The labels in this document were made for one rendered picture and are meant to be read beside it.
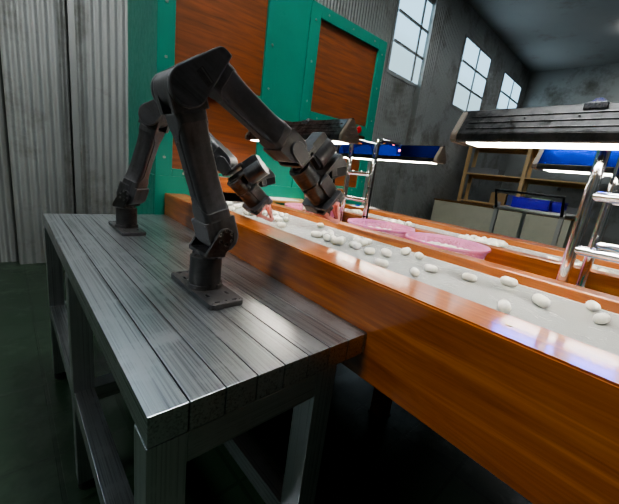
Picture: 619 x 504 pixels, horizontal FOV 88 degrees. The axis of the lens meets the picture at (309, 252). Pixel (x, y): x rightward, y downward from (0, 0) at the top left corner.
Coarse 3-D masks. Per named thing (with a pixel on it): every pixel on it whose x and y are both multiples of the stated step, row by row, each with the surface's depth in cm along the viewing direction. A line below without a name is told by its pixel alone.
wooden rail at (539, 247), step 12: (348, 204) 212; (384, 216) 187; (396, 216) 181; (408, 216) 183; (444, 228) 160; (456, 228) 155; (468, 228) 160; (504, 240) 139; (516, 240) 137; (552, 252) 126; (600, 264) 116; (612, 264) 113
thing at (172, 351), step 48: (96, 240) 93; (144, 240) 98; (96, 288) 61; (144, 288) 64; (240, 288) 70; (288, 288) 74; (96, 336) 51; (144, 336) 47; (192, 336) 49; (240, 336) 51; (288, 336) 53; (336, 336) 55; (144, 384) 38; (192, 384) 39; (240, 384) 40; (288, 384) 46; (144, 432) 34
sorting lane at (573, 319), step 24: (312, 240) 95; (408, 264) 81; (432, 264) 85; (456, 288) 66; (480, 288) 69; (504, 288) 71; (528, 288) 73; (528, 312) 58; (552, 312) 59; (576, 312) 61; (600, 312) 63; (576, 336) 50; (600, 336) 51
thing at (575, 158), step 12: (540, 156) 108; (552, 156) 106; (564, 156) 103; (576, 156) 101; (588, 156) 99; (612, 156) 95; (540, 168) 107; (552, 168) 105; (564, 168) 102; (576, 168) 100; (588, 168) 98; (612, 168) 94
